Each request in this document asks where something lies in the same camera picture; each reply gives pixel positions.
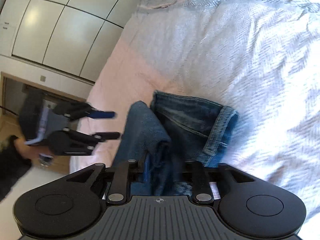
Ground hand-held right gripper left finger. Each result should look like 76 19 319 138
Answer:
65 154 152 205

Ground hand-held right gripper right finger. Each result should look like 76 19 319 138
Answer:
185 160 256 204

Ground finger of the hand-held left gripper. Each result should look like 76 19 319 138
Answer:
65 129 121 155
55 101 118 119

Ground blue denim jeans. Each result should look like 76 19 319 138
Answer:
111 90 239 197

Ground white wardrobe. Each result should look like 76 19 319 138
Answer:
0 0 140 83

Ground bed with pink-grey cover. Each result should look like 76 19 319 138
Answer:
69 0 320 220

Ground black cable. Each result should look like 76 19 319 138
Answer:
0 106 19 117

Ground wooden door frame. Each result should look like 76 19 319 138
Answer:
0 71 88 117

